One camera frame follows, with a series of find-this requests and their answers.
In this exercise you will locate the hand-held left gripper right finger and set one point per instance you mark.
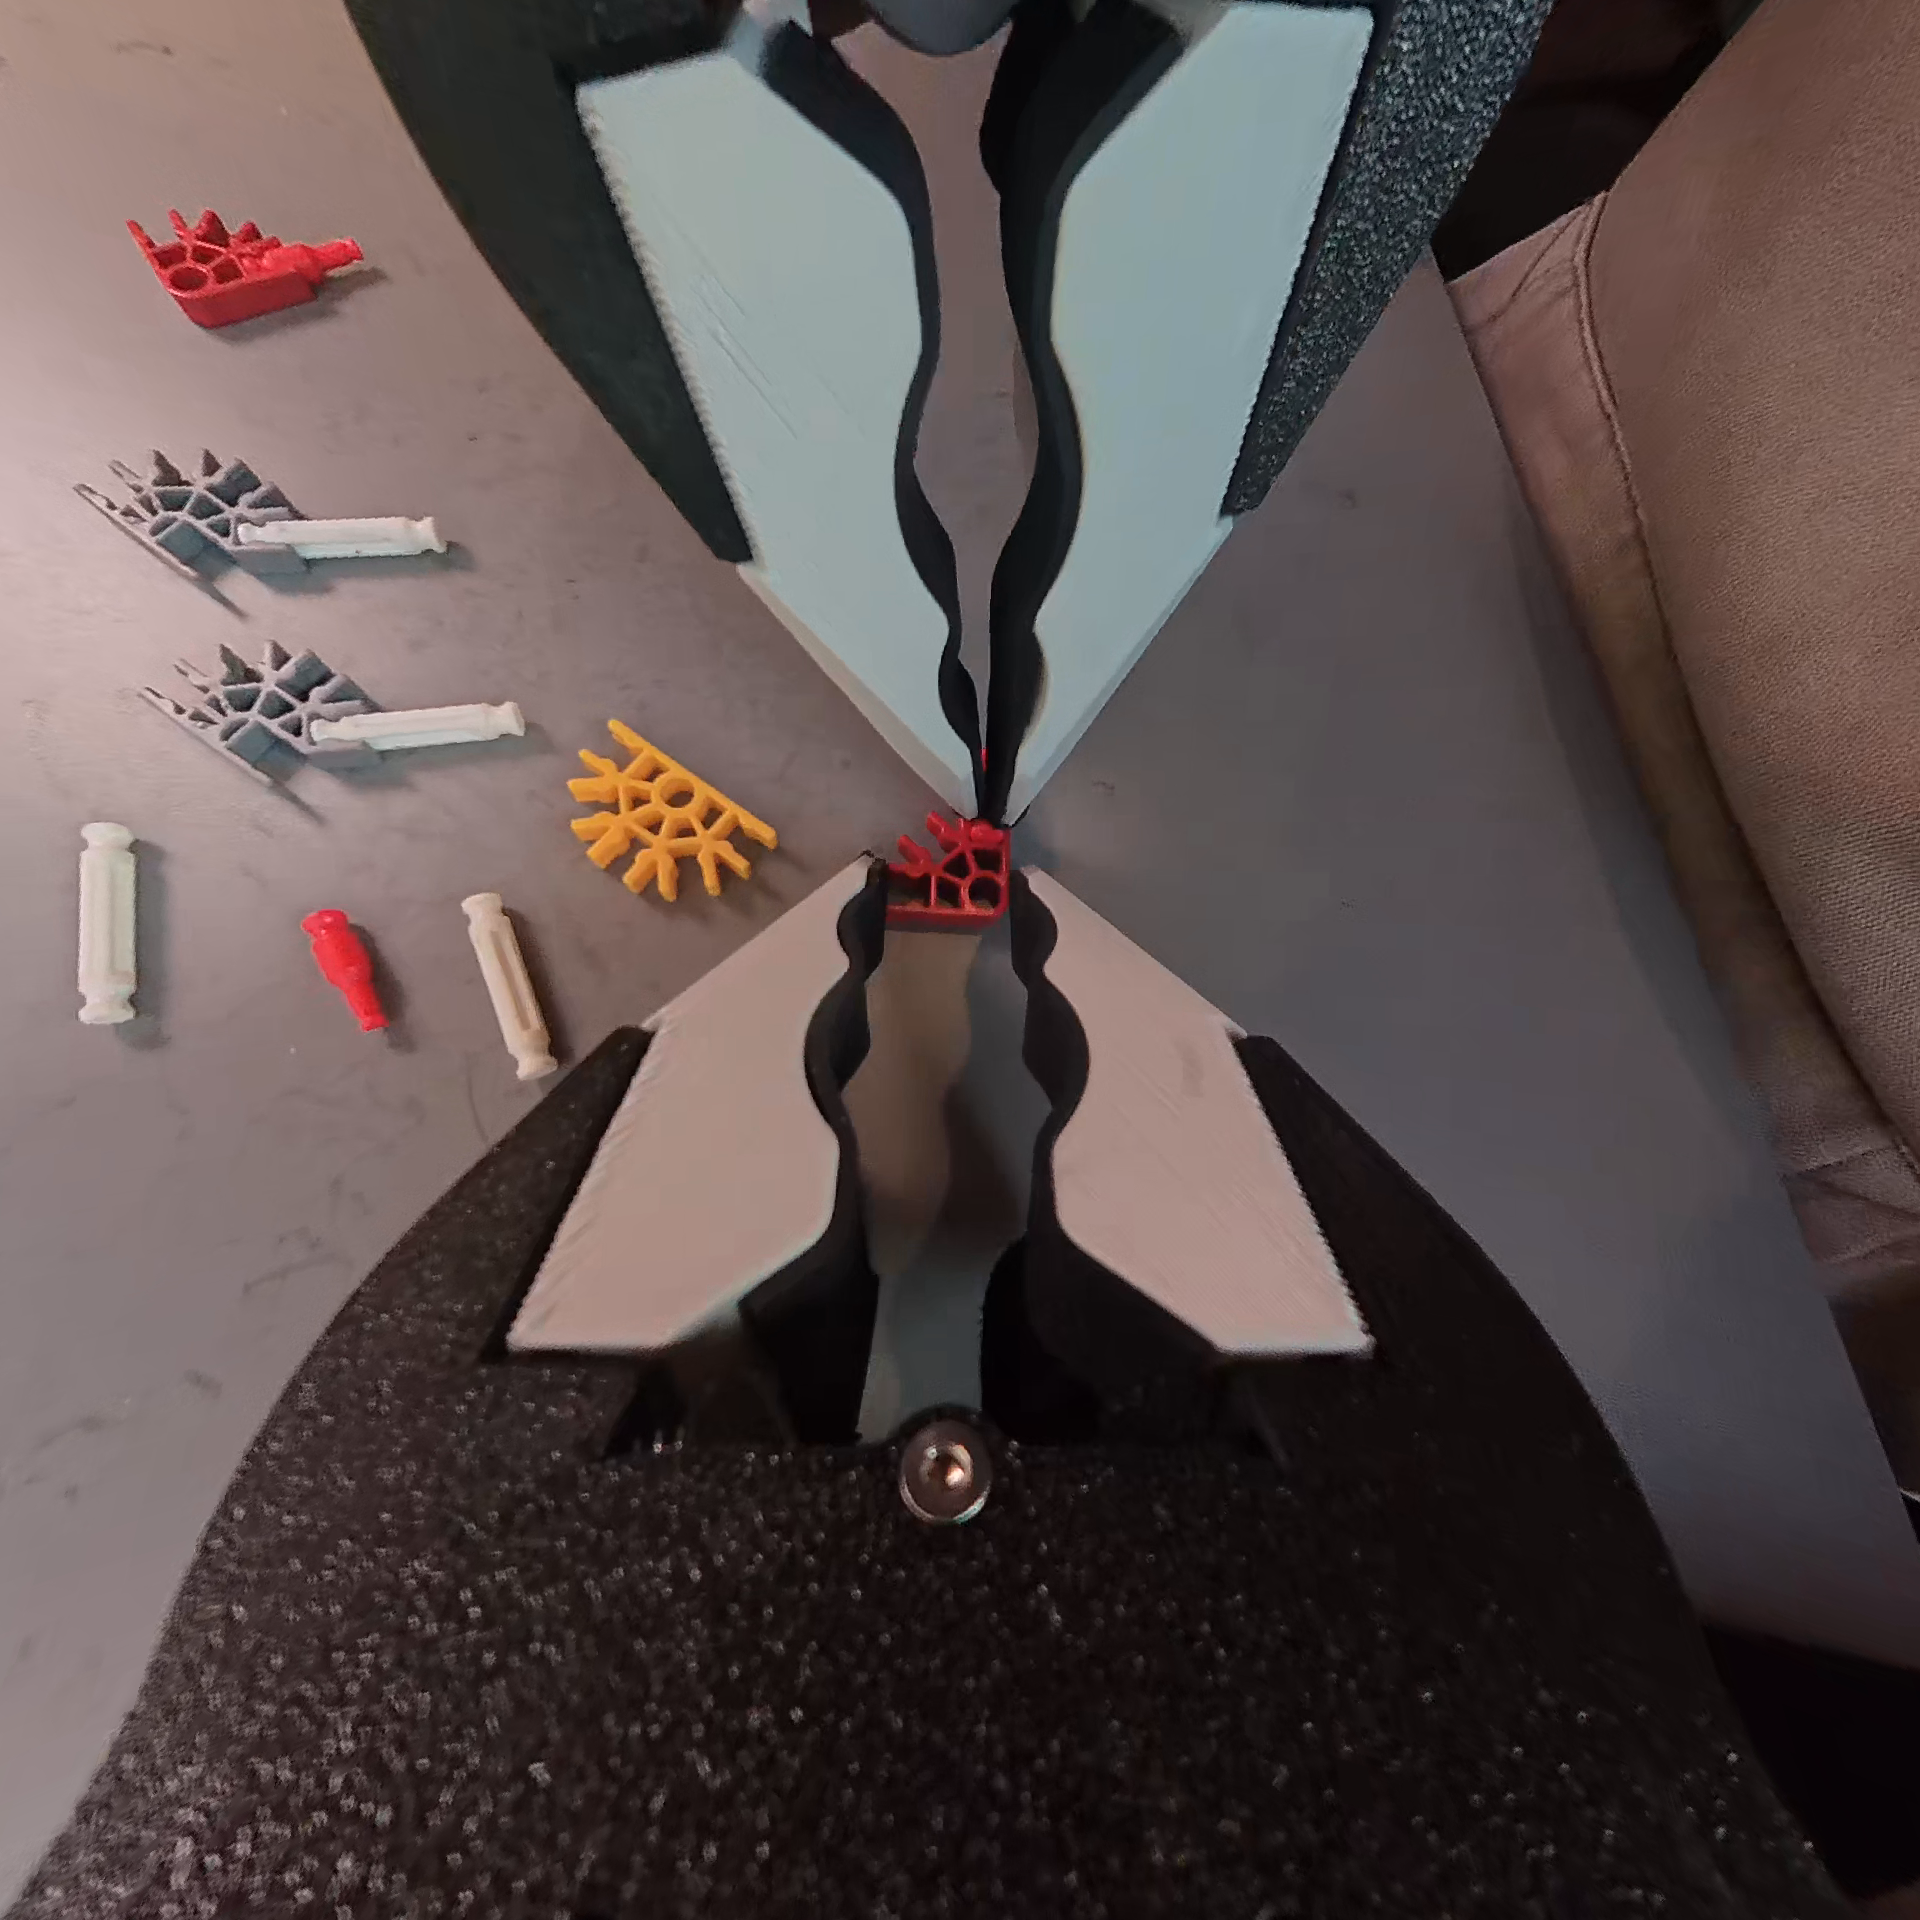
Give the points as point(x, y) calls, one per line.
point(1201, 1201)

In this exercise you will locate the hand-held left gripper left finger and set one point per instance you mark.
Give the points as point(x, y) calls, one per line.
point(689, 1201)

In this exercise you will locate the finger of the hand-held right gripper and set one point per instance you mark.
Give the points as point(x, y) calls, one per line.
point(779, 300)
point(1170, 300)

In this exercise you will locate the red connector piece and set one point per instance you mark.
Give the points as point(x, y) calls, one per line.
point(331, 255)
point(254, 297)
point(943, 907)

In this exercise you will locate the short white rod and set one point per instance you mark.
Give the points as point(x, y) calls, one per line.
point(428, 724)
point(353, 534)
point(506, 981)
point(107, 923)

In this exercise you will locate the yellow connector piece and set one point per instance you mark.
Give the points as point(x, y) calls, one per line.
point(691, 781)

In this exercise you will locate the grey half-round connector piece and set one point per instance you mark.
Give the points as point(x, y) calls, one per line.
point(278, 748)

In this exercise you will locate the grey desk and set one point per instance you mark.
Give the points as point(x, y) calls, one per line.
point(1274, 748)

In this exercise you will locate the person's brown clothing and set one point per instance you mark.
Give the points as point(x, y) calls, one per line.
point(1726, 600)

